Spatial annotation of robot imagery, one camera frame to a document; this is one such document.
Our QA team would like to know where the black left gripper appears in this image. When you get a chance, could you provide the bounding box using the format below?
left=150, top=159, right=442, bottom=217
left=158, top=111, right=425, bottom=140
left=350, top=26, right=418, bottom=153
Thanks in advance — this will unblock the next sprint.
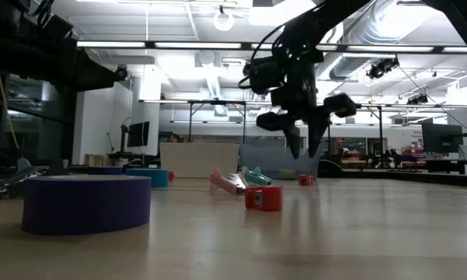
left=23, top=37, right=125, bottom=93

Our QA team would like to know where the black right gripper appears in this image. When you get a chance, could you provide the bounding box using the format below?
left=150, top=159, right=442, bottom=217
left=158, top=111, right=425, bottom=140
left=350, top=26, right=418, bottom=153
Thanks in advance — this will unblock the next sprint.
left=255, top=49, right=361, bottom=160

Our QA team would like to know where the teal stapler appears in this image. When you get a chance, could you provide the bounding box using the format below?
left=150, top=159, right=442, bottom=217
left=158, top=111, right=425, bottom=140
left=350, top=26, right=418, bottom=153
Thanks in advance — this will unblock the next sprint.
left=240, top=166, right=274, bottom=187

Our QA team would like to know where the pink stapler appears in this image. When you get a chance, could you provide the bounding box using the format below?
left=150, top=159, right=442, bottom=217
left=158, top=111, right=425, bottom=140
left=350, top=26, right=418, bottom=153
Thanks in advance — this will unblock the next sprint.
left=209, top=166, right=250, bottom=195

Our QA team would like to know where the light blue tape roll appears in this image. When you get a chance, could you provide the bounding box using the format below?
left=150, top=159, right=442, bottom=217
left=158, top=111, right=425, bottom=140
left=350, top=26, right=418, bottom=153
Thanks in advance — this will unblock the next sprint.
left=125, top=167, right=170, bottom=189

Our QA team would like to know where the silver metal tool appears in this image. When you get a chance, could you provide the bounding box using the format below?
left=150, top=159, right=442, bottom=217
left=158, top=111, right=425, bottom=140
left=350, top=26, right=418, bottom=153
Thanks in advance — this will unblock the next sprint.
left=0, top=156, right=50, bottom=200

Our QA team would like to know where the purple tape roll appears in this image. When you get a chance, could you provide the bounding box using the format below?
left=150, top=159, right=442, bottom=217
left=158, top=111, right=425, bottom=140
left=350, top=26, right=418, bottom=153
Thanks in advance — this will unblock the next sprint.
left=21, top=174, right=153, bottom=236

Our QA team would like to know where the black ceiling spotlight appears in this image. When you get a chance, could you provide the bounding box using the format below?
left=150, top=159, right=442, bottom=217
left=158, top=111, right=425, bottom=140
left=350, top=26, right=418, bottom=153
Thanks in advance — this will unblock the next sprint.
left=113, top=64, right=131, bottom=82

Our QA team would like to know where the grey translucent plastic bin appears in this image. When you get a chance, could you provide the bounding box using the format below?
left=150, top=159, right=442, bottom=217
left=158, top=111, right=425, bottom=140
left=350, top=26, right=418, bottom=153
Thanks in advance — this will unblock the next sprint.
left=239, top=144, right=322, bottom=180

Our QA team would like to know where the black computer monitor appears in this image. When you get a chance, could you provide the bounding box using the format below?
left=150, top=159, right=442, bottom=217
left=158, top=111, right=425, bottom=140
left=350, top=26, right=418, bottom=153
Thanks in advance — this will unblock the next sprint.
left=126, top=121, right=151, bottom=149
left=420, top=122, right=465, bottom=154

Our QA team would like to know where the wooden crate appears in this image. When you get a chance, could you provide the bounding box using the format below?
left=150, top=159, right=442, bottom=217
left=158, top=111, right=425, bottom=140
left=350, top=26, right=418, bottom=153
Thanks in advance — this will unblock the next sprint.
left=84, top=153, right=110, bottom=168

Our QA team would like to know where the cluttered workbench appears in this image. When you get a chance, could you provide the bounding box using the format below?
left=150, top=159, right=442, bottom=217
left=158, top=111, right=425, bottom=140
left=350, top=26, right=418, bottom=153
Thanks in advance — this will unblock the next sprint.
left=333, top=145, right=467, bottom=174

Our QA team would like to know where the white plastic bin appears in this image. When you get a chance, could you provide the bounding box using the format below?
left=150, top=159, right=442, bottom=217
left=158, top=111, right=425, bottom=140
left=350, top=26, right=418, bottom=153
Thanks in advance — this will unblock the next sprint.
left=159, top=142, right=241, bottom=180

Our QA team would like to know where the black overhead gantry frame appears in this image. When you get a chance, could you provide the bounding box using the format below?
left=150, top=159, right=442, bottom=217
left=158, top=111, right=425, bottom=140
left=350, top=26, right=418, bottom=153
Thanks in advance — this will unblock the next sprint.
left=187, top=100, right=248, bottom=145
left=326, top=103, right=385, bottom=169

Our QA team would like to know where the silver air duct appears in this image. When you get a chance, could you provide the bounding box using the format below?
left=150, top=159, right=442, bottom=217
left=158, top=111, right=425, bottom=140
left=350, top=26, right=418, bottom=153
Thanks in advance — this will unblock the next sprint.
left=328, top=15, right=405, bottom=81

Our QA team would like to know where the yellow hanging cable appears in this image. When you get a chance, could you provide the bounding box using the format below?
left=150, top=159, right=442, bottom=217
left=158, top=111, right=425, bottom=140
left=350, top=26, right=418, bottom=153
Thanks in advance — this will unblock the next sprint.
left=0, top=69, right=21, bottom=151

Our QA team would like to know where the black ceiling camera cluster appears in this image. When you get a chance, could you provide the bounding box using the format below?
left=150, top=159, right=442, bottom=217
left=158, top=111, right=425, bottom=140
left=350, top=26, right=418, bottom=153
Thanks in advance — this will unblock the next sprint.
left=406, top=93, right=430, bottom=107
left=366, top=57, right=400, bottom=80

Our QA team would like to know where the white ceiling ring fixture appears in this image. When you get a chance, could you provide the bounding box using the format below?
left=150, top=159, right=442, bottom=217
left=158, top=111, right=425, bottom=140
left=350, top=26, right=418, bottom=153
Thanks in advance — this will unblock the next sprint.
left=212, top=9, right=235, bottom=33

